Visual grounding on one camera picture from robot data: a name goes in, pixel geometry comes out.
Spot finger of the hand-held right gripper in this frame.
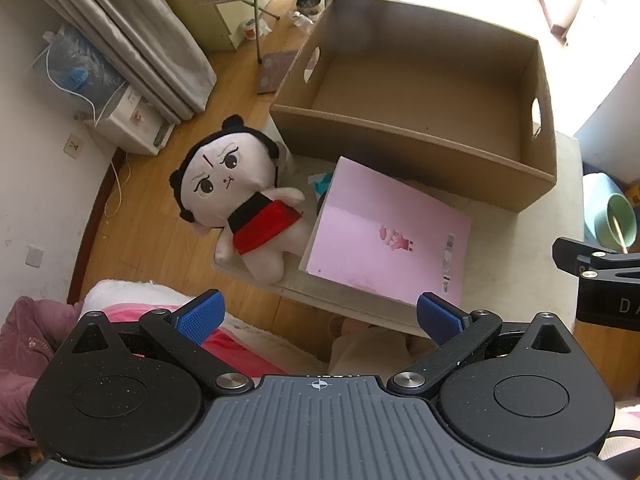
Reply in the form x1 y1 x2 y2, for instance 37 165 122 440
552 237 640 279

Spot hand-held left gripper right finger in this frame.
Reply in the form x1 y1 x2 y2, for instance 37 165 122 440
387 291 583 396

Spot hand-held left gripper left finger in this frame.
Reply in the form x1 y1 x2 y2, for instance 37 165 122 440
55 289 253 396

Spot pink paper sheet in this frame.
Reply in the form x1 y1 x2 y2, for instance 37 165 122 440
298 156 472 307

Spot black-haired plush doll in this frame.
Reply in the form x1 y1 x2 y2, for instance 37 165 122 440
169 115 313 285

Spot teal wet wipes pack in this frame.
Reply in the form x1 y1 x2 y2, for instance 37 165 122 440
307 171 335 196

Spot brown cardboard box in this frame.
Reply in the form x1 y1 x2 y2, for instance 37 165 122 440
270 0 558 212

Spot white desktop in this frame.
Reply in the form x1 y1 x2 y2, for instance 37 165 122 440
211 115 586 338

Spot wooden stick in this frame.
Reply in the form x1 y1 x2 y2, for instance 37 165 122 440
607 215 630 255

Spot pink striped blanket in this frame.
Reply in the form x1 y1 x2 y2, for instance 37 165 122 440
105 305 286 378

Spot light blue bucket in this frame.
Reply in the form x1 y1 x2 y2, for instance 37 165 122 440
582 173 626 256

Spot beige cloth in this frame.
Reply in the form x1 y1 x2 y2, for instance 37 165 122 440
327 317 426 376

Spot purple cloth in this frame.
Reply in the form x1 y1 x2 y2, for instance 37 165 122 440
0 296 81 453

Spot white water dispenser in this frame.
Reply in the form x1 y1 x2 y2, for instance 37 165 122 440
82 85 176 156

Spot pink floor mat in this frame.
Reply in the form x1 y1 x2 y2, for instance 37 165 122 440
256 50 300 95

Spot plastic-covered water jug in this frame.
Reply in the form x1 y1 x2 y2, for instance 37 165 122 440
31 24 126 116

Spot grey curtain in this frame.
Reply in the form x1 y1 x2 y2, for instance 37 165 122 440
10 0 218 123

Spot pale green cabinet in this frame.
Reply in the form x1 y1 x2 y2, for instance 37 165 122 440
140 0 246 53

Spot white wall socket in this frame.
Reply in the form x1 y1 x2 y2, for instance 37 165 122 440
62 133 86 159

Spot white cable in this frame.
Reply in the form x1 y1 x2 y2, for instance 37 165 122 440
45 40 131 218

